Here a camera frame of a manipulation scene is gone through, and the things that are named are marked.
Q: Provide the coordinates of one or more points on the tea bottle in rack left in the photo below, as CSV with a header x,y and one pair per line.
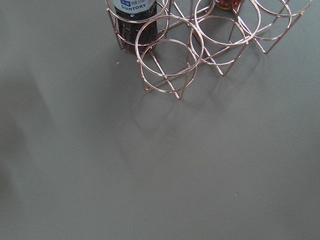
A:
x,y
134,11

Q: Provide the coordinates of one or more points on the tea bottle in rack right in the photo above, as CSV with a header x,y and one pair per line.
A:
x,y
227,4

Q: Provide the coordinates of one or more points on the rose gold wire bottle rack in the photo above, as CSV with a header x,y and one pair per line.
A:
x,y
191,33

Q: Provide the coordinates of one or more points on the tea bottle in rack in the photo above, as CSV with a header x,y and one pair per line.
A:
x,y
227,4
134,11

